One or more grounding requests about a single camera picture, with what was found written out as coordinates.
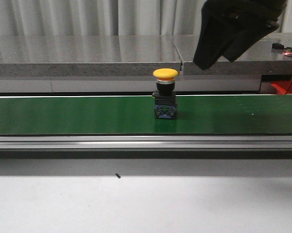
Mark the grey stone countertop slab right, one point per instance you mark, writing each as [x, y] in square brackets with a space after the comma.
[260, 59]

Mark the white cabinet panel under counter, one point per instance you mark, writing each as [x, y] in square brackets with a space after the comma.
[183, 83]

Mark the red plastic bin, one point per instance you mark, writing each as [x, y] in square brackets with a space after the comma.
[282, 87]

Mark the aluminium conveyor side rail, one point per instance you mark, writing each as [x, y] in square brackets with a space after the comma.
[150, 143]

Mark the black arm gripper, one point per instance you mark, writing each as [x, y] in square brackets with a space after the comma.
[222, 34]

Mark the grey curtain backdrop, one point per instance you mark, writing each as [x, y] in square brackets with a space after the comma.
[100, 17]

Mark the grey stone countertop slab left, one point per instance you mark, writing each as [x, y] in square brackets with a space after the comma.
[86, 56]

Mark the black connector plug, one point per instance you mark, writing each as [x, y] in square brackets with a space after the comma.
[278, 46]

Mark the grey stone countertop slab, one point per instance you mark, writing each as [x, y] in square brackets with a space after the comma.
[86, 56]
[260, 59]

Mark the green conveyor belt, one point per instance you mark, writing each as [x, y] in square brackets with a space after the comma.
[244, 114]

